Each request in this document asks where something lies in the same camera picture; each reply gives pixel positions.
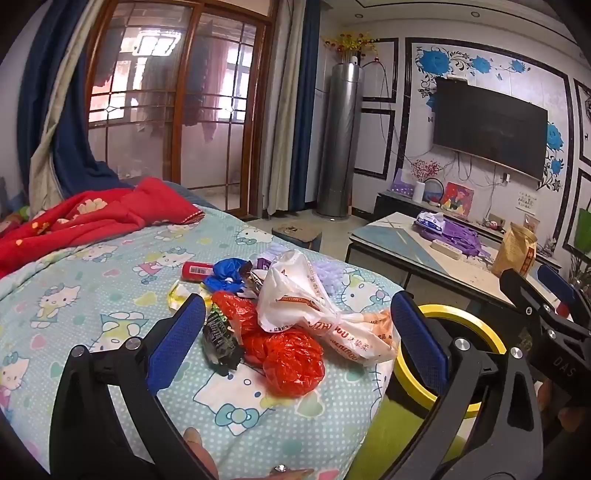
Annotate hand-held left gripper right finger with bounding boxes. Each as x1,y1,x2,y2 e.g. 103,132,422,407
390,291,546,480

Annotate silver tower air conditioner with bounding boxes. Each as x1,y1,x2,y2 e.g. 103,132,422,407
314,62,365,219

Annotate green panel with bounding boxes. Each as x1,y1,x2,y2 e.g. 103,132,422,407
575,208,591,252

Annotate blue plastic bag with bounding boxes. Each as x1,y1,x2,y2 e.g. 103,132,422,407
203,258,252,294

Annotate clear yellow wrapper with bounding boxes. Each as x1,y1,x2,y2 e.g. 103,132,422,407
167,281,213,312

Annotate brown paper bag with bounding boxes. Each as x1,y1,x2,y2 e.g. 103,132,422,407
490,222,540,278

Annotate yellow rimmed trash bin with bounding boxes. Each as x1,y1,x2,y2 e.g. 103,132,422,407
385,304,508,418

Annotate red packet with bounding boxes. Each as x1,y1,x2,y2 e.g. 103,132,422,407
181,261,215,282

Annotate purple cloth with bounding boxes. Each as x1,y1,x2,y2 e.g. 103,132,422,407
418,217,495,259

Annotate white power strip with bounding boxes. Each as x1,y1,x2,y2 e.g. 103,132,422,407
429,239,464,259

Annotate black wall television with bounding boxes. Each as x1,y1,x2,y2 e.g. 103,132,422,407
431,76,550,181

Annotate white and blue coffee table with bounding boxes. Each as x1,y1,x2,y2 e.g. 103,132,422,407
346,211,573,319

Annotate person's left hand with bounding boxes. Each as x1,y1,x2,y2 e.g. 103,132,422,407
182,427,315,480

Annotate yellow artificial flowers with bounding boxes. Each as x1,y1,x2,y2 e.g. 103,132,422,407
323,31,382,63

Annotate purple box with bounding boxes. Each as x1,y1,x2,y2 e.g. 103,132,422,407
390,168,416,195

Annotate cartoon cat printed blanket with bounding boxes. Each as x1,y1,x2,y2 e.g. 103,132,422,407
0,203,407,480

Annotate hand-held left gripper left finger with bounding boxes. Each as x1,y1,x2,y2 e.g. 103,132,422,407
48,293,218,480

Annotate red flower printed blanket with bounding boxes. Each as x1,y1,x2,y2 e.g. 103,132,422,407
0,178,206,278

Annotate black snack wrapper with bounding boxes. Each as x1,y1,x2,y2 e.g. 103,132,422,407
203,307,245,370

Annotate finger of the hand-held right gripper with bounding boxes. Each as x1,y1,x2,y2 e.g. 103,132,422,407
537,264,591,324
500,268,561,340

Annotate white and blue tissue pack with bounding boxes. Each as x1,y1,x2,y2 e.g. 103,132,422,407
413,211,446,236

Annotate colourful picture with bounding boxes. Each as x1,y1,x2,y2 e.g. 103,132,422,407
441,181,476,217

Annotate white vase with red flowers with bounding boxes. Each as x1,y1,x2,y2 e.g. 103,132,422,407
409,159,441,204

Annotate dark television stand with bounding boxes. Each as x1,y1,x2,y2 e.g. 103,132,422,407
373,189,564,268

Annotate dark brown wrapper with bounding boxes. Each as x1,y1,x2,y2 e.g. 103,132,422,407
235,261,259,301

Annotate person's right hand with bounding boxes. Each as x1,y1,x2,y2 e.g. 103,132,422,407
536,379,564,417

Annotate white plastic bag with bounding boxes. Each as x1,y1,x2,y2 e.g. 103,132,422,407
255,249,400,367

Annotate blue curtain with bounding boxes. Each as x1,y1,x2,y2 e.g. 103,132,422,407
288,0,321,213
18,0,134,199

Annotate red plastic bag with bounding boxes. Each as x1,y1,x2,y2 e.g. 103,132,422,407
211,291,326,398

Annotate wooden framed glass door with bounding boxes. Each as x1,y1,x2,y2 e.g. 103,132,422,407
85,0,280,217

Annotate beige curtain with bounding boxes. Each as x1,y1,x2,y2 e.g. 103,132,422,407
28,0,100,213
265,0,308,217

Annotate small square stool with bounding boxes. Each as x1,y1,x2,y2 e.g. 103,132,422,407
271,224,323,252

